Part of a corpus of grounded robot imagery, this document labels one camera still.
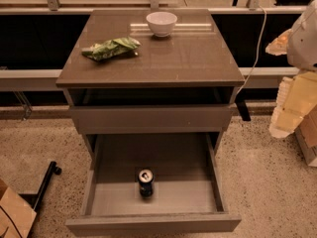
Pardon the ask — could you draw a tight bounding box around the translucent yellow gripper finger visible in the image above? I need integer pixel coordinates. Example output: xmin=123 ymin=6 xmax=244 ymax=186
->
xmin=265 ymin=29 xmax=291 ymax=56
xmin=269 ymin=71 xmax=317 ymax=139

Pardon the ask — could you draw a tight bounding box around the blue pepsi can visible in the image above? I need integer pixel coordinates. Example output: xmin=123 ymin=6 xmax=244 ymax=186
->
xmin=138 ymin=169 xmax=155 ymax=197

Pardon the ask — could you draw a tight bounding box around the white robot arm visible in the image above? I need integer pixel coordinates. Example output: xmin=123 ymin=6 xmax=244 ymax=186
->
xmin=265 ymin=0 xmax=317 ymax=138

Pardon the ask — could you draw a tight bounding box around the grey drawer cabinet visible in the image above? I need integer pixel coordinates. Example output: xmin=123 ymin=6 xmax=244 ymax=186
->
xmin=55 ymin=8 xmax=246 ymax=238

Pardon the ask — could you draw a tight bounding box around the open grey middle drawer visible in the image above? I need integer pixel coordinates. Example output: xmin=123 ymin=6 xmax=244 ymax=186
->
xmin=66 ymin=133 xmax=241 ymax=236

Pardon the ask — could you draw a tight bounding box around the closed grey top drawer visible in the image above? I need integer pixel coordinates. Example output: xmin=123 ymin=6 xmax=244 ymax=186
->
xmin=69 ymin=106 xmax=232 ymax=134

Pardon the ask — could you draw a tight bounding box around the cardboard box at right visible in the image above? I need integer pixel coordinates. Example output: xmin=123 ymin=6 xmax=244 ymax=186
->
xmin=295 ymin=106 xmax=317 ymax=168

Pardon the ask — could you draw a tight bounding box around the cardboard box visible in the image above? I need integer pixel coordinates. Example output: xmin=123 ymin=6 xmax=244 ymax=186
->
xmin=0 ymin=179 xmax=37 ymax=238
xmin=295 ymin=106 xmax=317 ymax=168

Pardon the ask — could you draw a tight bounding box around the white ceramic bowl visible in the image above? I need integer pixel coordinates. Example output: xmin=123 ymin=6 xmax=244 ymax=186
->
xmin=146 ymin=12 xmax=177 ymax=37

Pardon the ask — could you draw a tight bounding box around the green chip bag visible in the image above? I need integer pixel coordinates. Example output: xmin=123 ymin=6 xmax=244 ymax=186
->
xmin=81 ymin=37 xmax=141 ymax=61

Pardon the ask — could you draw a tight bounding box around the black wheeled stand leg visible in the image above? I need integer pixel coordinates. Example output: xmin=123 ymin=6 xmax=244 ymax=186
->
xmin=20 ymin=161 xmax=61 ymax=212

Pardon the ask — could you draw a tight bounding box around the cardboard box at left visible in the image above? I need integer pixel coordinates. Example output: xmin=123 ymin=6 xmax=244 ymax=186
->
xmin=0 ymin=179 xmax=37 ymax=238

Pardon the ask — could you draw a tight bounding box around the white power cable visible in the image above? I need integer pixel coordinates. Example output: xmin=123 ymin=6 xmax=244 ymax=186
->
xmin=233 ymin=5 xmax=267 ymax=98

